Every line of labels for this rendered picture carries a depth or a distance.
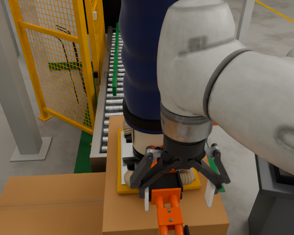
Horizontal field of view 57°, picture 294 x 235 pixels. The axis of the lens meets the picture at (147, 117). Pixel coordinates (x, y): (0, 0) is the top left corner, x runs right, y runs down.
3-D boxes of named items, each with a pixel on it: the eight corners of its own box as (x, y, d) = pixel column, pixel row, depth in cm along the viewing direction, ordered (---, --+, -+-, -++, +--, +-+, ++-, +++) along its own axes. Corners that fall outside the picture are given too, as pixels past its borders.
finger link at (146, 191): (148, 190, 54) (144, 190, 54) (148, 211, 58) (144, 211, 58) (147, 179, 57) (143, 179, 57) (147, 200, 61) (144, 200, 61)
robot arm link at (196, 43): (142, 97, 45) (199, 140, 36) (141, -4, 35) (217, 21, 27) (190, 78, 50) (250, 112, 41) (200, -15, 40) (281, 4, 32)
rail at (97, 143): (109, 40, 354) (108, 26, 343) (113, 40, 354) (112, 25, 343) (93, 177, 169) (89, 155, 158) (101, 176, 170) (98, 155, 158)
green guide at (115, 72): (110, 29, 345) (110, 22, 340) (119, 29, 346) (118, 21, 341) (103, 96, 217) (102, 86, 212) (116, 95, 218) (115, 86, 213)
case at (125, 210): (115, 172, 155) (109, 115, 131) (184, 168, 157) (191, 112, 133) (111, 288, 107) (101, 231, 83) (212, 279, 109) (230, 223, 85)
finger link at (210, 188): (208, 176, 57) (212, 176, 57) (204, 196, 61) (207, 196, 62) (212, 187, 55) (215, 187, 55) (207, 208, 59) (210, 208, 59)
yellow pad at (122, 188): (117, 132, 120) (116, 123, 117) (140, 131, 121) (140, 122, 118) (117, 195, 93) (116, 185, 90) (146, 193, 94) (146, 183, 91)
